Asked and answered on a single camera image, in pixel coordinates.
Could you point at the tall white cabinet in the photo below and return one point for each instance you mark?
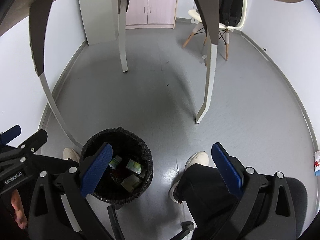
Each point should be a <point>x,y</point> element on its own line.
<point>100,20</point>

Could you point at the green white carton box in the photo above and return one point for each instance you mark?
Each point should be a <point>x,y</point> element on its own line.
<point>126,174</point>

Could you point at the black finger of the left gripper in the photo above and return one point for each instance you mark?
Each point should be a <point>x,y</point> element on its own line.
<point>33,143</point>

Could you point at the black trash bin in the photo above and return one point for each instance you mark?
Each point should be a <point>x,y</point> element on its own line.
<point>128,146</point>

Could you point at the white chair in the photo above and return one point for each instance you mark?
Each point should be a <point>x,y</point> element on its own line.
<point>224,30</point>

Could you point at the person's left hand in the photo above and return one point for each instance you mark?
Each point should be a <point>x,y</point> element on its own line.
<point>19,214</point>

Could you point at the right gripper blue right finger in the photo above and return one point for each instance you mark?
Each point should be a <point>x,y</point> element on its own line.
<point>265,208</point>

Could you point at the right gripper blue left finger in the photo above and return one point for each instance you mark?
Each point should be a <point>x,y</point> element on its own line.
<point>96,168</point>

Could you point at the person's left white shoe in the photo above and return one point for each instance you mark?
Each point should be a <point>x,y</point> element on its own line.
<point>71,155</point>

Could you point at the person's left black leg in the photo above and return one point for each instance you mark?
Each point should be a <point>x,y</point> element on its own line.
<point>9,228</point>

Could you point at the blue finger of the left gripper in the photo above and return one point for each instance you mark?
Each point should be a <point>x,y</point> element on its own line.
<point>10,134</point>

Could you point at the red white packet on floor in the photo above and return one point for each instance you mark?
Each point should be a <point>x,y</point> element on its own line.
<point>317,163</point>

